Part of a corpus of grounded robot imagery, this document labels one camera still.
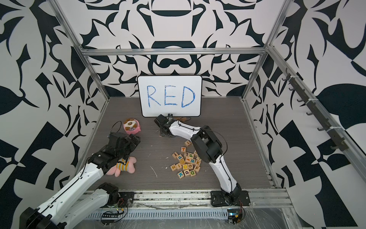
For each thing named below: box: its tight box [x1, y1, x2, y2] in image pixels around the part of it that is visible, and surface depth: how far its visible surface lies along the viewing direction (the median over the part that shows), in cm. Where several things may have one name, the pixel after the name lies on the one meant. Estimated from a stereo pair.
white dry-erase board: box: [137, 75, 203, 118], surface depth 98 cm
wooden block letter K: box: [177, 170, 185, 179], surface depth 82 cm
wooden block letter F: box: [193, 165, 201, 174], surface depth 84 cm
